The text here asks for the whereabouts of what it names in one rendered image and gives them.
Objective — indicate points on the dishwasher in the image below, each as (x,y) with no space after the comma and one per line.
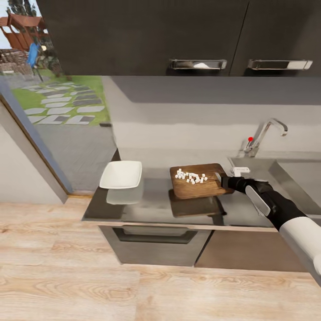
(155,246)

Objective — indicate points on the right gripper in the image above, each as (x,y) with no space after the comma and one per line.
(230,182)

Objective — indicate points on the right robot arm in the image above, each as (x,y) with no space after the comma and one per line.
(301,233)

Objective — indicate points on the drop in sink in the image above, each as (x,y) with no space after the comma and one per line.
(296,179)

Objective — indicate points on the fixed window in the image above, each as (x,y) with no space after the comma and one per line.
(64,117)

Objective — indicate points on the bowl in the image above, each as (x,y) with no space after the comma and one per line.
(121,175)

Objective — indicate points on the cabinet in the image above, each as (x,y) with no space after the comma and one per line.
(249,38)

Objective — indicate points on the cutting board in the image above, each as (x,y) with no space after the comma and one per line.
(189,188)

